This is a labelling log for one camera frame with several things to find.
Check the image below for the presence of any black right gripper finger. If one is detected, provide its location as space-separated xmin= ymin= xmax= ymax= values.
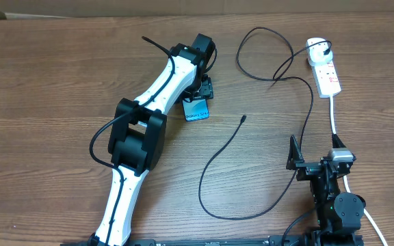
xmin=332 ymin=133 xmax=345 ymax=148
xmin=286 ymin=135 xmax=304 ymax=170

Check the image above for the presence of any black Samsung Galaxy smartphone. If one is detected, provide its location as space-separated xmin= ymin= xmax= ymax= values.
xmin=182 ymin=99 xmax=210 ymax=122

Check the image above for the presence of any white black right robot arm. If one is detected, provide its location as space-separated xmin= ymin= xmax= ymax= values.
xmin=281 ymin=134 xmax=366 ymax=246

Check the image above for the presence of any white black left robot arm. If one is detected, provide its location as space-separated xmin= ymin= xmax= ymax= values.
xmin=87 ymin=33 xmax=217 ymax=245

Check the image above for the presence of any white power strip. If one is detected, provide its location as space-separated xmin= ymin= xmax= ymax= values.
xmin=312 ymin=61 xmax=341 ymax=98

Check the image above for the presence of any brown cardboard backdrop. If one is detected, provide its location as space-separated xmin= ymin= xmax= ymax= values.
xmin=0 ymin=0 xmax=394 ymax=19

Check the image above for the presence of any white power strip cord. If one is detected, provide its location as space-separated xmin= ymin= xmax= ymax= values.
xmin=328 ymin=95 xmax=389 ymax=246

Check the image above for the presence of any white USB wall charger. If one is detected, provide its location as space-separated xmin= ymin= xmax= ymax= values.
xmin=306 ymin=38 xmax=333 ymax=67

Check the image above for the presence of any black USB charging cable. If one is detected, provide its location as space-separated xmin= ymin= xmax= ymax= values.
xmin=198 ymin=27 xmax=333 ymax=221

